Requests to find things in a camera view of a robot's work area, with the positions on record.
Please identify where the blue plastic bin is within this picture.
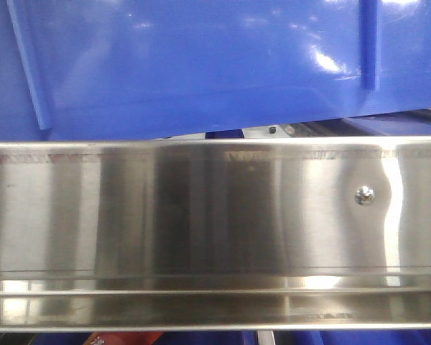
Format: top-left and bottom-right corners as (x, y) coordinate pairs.
(0, 1), (431, 141)

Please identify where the stainless steel rail panel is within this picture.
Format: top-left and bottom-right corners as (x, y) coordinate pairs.
(0, 137), (431, 331)

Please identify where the silver rail screw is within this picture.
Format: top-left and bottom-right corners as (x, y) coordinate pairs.
(354, 185), (375, 206)

